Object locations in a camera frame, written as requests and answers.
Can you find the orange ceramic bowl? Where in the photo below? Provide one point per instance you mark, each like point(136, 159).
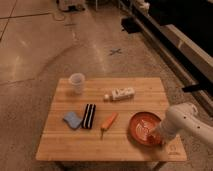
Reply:
point(140, 125)

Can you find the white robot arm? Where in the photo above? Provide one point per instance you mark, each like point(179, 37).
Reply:
point(182, 117)

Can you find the white tube bottle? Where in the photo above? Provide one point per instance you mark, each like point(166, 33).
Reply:
point(119, 94)

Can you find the black white striped eraser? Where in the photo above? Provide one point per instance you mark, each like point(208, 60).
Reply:
point(89, 113)

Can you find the wooden table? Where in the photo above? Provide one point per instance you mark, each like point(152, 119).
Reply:
point(60, 143)

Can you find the blue sponge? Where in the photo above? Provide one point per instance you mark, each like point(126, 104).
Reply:
point(73, 120)

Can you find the black box on floor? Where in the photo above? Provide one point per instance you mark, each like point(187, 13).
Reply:
point(130, 25)

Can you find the white machine base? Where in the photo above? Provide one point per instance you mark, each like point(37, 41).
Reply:
point(64, 5)

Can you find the long metal rail shelf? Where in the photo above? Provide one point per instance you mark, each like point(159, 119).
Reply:
point(190, 63)

